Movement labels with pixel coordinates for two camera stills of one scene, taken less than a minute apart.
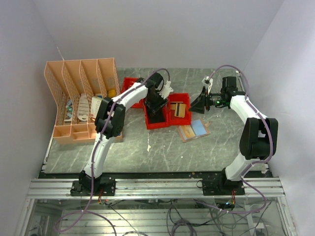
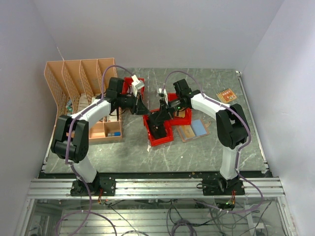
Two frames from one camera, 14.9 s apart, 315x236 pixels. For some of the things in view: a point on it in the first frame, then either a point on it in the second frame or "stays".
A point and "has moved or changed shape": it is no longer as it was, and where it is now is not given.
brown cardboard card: [197, 129] stays
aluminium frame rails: [152, 189] stays
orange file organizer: [78, 86] stays
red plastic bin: [161, 119] has moved or changed shape
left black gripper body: [154, 103] -> [129, 102]
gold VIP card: [188, 132] stays
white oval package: [83, 111] stays
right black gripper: [204, 100] -> [165, 113]
